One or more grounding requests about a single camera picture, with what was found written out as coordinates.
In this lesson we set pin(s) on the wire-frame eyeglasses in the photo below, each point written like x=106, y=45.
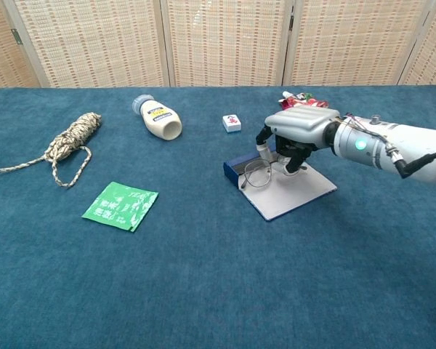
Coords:
x=258, y=176

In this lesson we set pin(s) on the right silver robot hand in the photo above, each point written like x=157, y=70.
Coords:
x=301, y=125

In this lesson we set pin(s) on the cream mayonnaise bottle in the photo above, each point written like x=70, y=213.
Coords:
x=160, y=120

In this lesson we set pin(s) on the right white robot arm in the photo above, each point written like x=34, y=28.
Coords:
x=414, y=145

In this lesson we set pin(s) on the green tea sachet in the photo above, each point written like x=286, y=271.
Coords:
x=120, y=205

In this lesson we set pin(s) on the red snack pouch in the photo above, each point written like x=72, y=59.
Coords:
x=288, y=101

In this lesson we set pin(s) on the woven bamboo folding screen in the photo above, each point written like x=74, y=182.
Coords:
x=225, y=40

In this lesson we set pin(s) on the blue box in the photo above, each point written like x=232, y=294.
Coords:
x=287, y=198

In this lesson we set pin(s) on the white mahjong tile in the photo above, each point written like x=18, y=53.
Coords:
x=232, y=123

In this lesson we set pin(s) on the blue felt table cloth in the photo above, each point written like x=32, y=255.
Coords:
x=203, y=283

